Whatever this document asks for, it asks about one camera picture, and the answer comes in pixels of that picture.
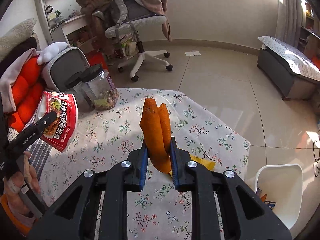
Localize red noodle cup package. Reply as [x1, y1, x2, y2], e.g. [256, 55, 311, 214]
[35, 91, 78, 152]

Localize orange peel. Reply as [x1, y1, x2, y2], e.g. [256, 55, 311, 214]
[140, 98, 171, 174]

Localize white plastic trash bin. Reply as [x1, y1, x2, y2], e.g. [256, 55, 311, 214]
[252, 164, 303, 229]

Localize person's left hand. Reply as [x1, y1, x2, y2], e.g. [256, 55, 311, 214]
[3, 151, 41, 222]

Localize small blue white carton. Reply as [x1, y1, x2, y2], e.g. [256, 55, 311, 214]
[264, 200, 276, 210]

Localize yellow snack wrapper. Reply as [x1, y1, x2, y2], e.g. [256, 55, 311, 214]
[164, 155, 216, 178]

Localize red orange cushion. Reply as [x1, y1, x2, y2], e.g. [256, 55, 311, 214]
[8, 56, 44, 132]

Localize floral white tablecloth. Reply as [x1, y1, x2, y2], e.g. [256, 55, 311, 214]
[30, 88, 251, 239]

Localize clear jar black lid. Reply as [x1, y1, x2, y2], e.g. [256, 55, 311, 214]
[80, 64, 118, 111]

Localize white plush toy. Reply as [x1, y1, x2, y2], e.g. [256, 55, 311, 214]
[37, 42, 68, 65]

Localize dark grey storage ottoman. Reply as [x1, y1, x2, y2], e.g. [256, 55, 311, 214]
[257, 47, 319, 101]

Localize white bookshelf with books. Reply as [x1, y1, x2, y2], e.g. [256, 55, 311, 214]
[34, 0, 100, 54]

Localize patterned white ottoman cover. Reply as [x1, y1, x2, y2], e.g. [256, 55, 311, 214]
[258, 36, 319, 82]

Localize white paper on floor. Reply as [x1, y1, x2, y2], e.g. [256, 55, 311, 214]
[185, 51, 201, 57]

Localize brown blanket on chair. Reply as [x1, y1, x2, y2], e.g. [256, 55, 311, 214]
[76, 0, 168, 56]

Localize wooden desk with shelves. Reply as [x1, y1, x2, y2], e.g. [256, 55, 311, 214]
[298, 0, 319, 69]

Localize white office chair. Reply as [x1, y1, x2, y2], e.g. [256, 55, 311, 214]
[105, 0, 173, 82]

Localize grey window curtain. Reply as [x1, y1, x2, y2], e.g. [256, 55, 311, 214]
[275, 0, 303, 48]

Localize tangled black floor cables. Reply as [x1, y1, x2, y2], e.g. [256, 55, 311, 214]
[312, 129, 320, 178]

